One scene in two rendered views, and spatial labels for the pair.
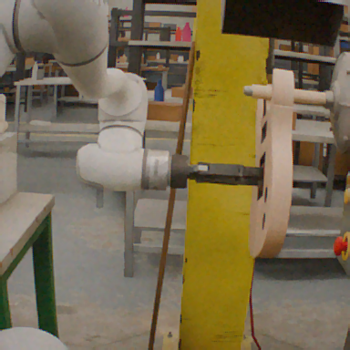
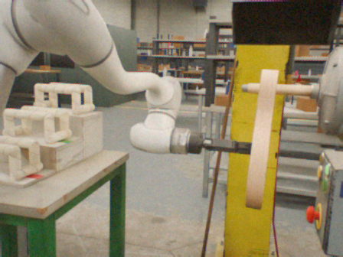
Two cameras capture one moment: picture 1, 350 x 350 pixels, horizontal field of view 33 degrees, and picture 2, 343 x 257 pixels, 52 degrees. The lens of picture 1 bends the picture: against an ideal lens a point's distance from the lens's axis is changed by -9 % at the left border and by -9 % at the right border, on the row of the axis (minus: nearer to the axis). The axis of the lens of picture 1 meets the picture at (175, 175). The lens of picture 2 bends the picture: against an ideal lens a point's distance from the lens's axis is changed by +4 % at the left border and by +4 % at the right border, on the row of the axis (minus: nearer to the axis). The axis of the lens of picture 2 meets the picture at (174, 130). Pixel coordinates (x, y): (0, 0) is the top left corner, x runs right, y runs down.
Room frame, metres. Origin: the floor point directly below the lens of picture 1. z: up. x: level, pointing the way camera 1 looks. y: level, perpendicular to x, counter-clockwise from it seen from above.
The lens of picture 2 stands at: (0.30, -0.20, 1.34)
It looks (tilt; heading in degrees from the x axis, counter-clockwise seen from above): 12 degrees down; 14
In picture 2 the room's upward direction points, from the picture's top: 2 degrees clockwise
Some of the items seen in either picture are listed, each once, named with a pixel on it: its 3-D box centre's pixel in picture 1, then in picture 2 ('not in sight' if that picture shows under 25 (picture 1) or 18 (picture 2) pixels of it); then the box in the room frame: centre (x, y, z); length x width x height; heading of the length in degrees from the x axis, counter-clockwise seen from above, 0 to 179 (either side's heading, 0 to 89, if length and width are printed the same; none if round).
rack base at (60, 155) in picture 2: not in sight; (38, 150); (1.40, 0.59, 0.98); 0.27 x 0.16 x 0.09; 87
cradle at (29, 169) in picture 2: not in sight; (28, 170); (1.23, 0.51, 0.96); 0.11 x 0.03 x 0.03; 177
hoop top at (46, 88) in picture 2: not in sight; (57, 89); (1.52, 0.58, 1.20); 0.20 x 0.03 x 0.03; 86
